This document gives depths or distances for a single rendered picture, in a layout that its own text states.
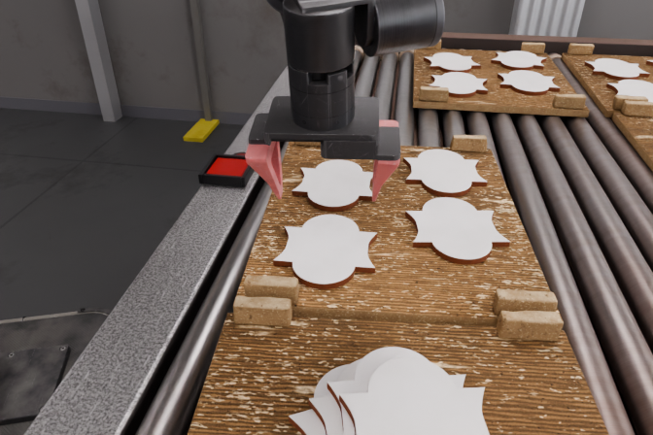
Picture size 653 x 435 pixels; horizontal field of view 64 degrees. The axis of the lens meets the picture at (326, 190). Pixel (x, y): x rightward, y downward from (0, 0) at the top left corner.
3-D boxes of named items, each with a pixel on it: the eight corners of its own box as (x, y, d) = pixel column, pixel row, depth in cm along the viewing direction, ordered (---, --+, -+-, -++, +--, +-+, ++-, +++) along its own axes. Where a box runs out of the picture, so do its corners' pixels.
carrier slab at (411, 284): (234, 313, 57) (232, 302, 56) (289, 149, 92) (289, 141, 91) (561, 334, 54) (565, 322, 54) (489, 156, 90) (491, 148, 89)
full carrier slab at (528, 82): (412, 108, 109) (414, 87, 107) (414, 52, 144) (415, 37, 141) (588, 117, 104) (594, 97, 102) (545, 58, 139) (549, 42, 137)
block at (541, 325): (498, 340, 52) (502, 319, 50) (494, 326, 53) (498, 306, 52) (560, 343, 51) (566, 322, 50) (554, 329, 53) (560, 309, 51)
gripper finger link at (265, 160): (325, 218, 51) (321, 141, 45) (254, 217, 52) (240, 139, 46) (329, 176, 56) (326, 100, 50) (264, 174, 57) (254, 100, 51)
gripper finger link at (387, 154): (395, 220, 51) (401, 142, 45) (323, 218, 51) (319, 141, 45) (394, 177, 56) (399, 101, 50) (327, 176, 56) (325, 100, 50)
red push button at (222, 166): (205, 182, 83) (204, 174, 82) (218, 164, 88) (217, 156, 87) (241, 184, 82) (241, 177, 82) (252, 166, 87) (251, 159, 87)
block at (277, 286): (243, 303, 56) (241, 283, 55) (247, 291, 58) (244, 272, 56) (297, 306, 56) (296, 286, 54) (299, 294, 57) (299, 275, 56)
